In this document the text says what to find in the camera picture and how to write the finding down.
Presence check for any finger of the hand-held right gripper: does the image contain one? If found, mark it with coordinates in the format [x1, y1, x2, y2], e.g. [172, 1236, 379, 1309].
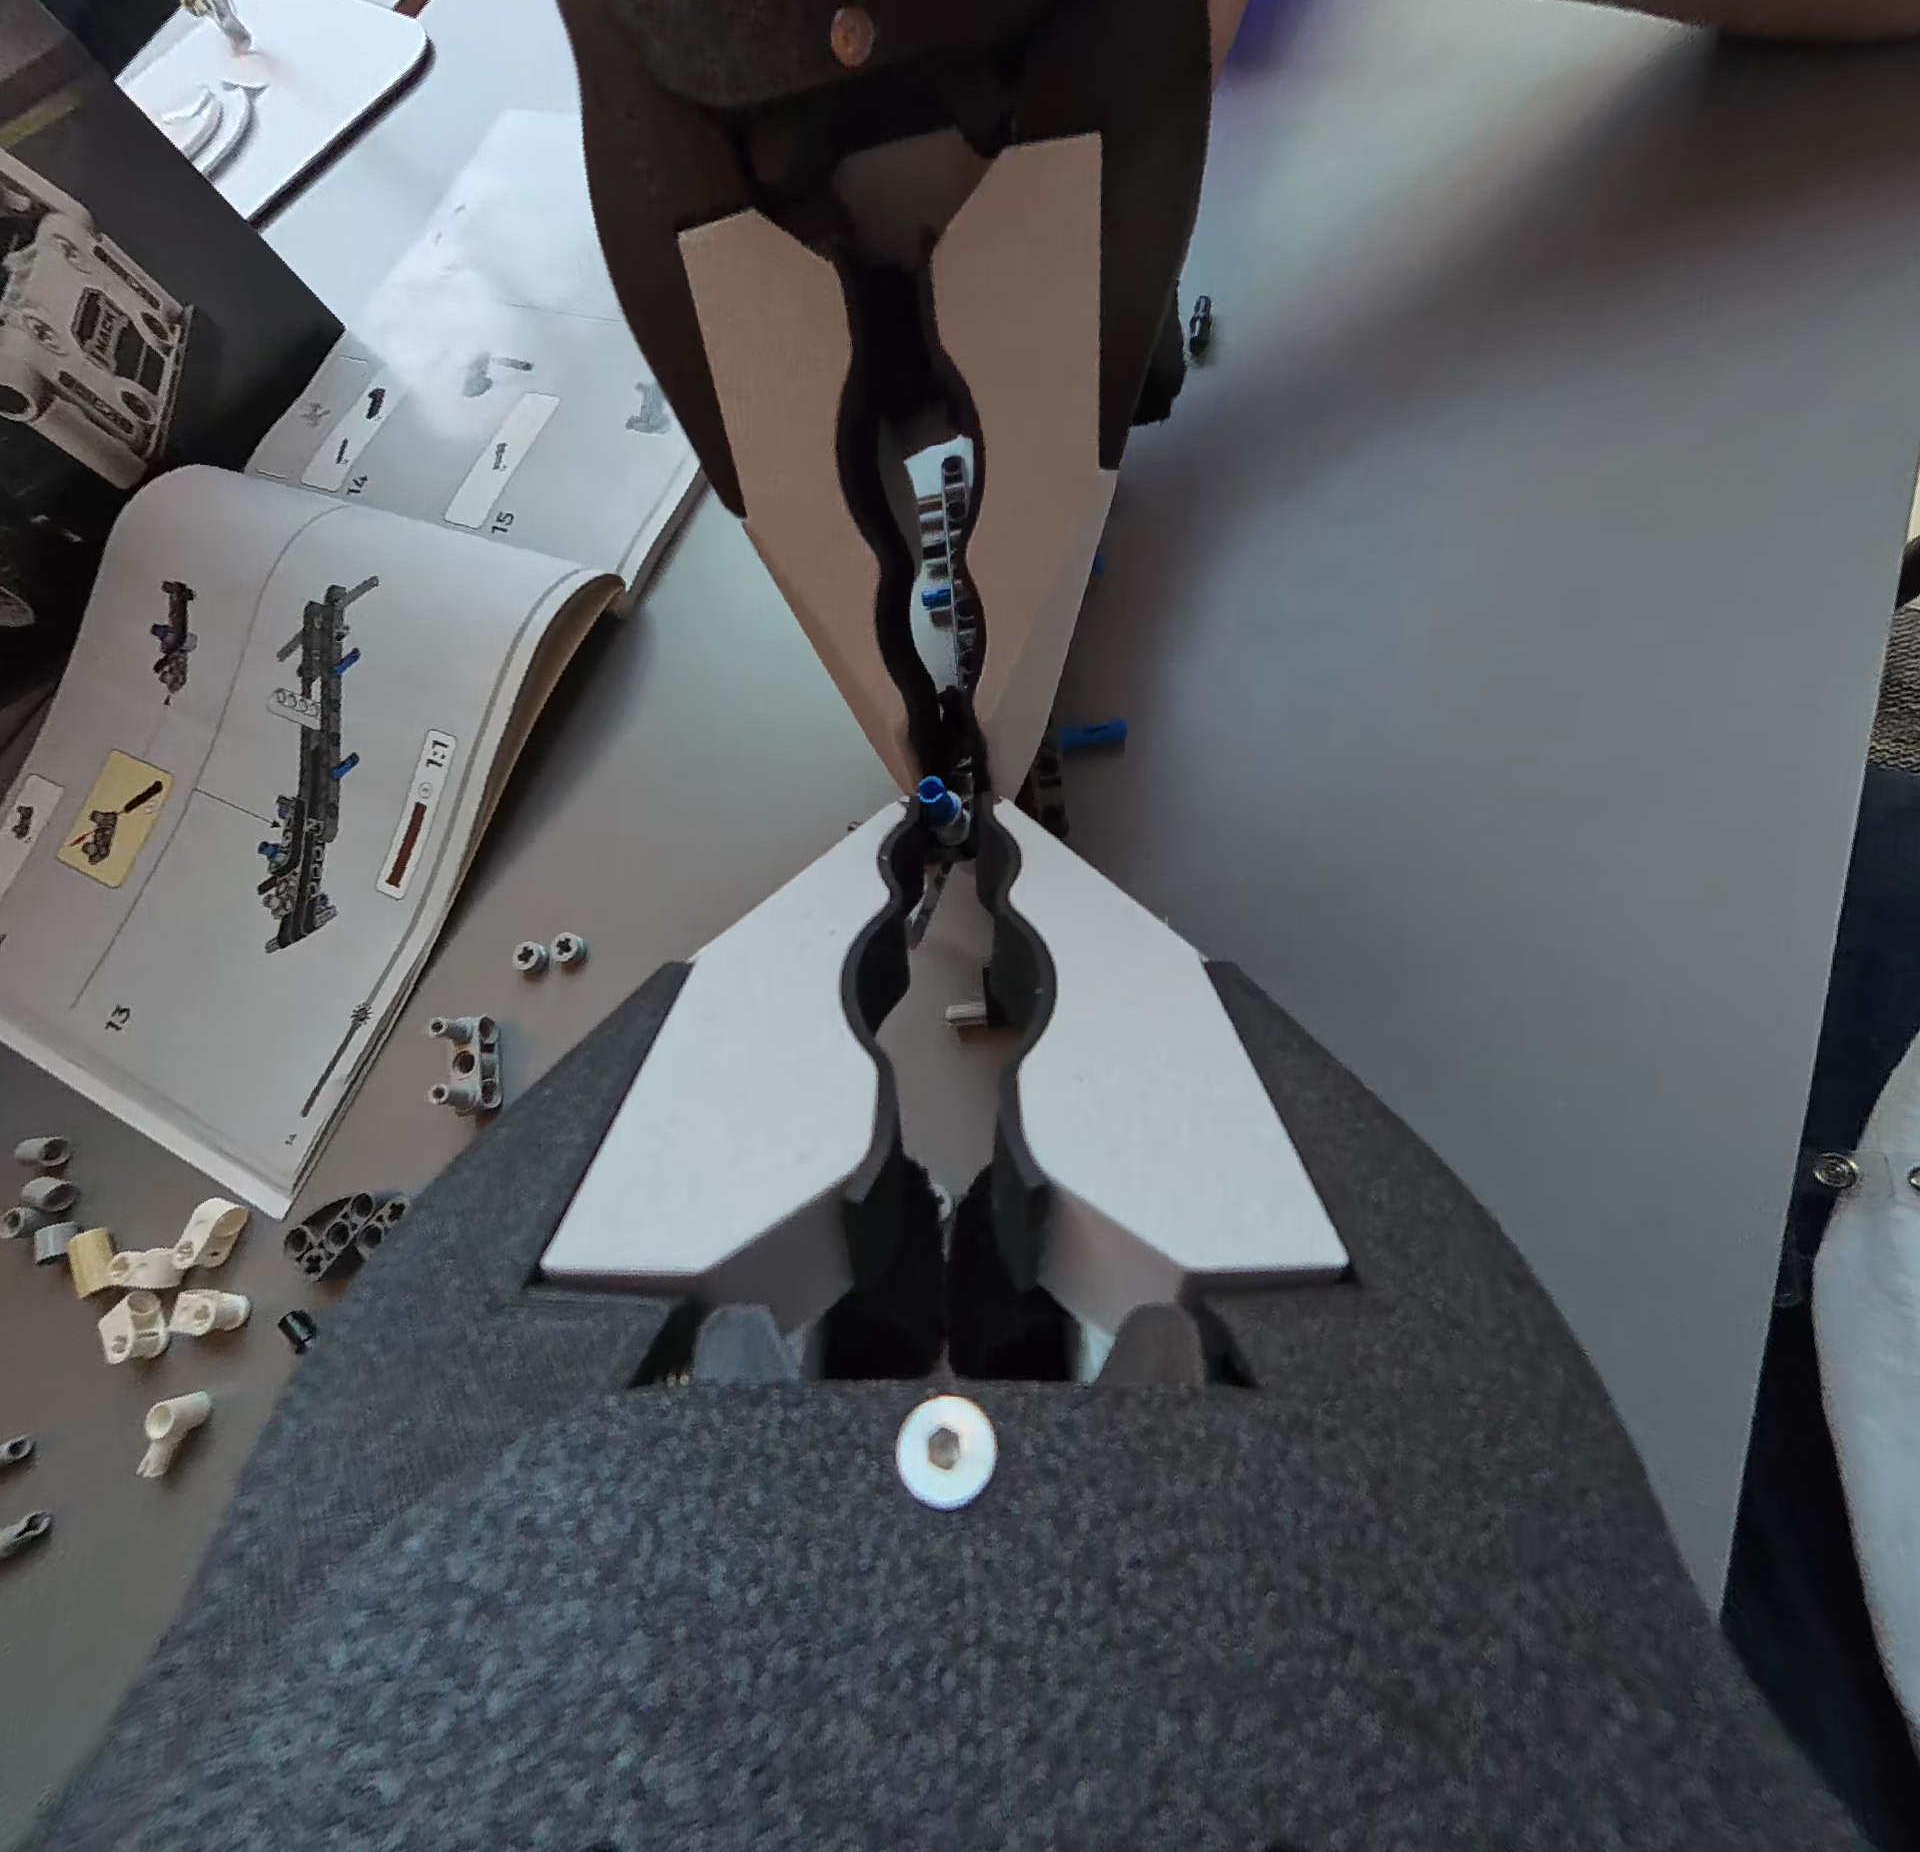
[900, 134, 1120, 807]
[678, 209, 929, 792]

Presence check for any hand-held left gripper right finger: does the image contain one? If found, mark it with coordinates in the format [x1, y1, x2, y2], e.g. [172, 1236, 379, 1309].
[959, 800, 1355, 1351]

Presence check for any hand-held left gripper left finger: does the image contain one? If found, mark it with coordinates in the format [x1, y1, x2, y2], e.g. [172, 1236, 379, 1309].
[537, 800, 950, 1351]

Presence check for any black lego beam assembly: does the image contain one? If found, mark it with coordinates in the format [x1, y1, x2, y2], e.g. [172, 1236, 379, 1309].
[896, 435, 1129, 1043]

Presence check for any grey lego pin connector block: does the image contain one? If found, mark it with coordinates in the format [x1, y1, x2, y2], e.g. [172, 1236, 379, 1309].
[427, 1016, 506, 1119]

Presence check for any lego instruction booklet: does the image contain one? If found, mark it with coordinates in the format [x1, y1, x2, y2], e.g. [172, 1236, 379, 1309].
[0, 108, 709, 1225]

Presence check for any black lego box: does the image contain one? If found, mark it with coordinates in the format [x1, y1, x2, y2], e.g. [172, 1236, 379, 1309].
[0, 0, 346, 752]

